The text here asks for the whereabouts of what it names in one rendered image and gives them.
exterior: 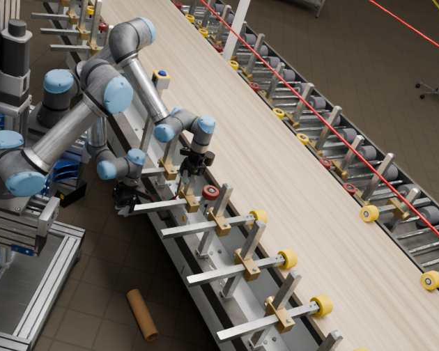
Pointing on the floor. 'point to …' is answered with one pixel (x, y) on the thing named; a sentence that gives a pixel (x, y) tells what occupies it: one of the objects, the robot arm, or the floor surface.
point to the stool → (438, 90)
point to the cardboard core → (142, 315)
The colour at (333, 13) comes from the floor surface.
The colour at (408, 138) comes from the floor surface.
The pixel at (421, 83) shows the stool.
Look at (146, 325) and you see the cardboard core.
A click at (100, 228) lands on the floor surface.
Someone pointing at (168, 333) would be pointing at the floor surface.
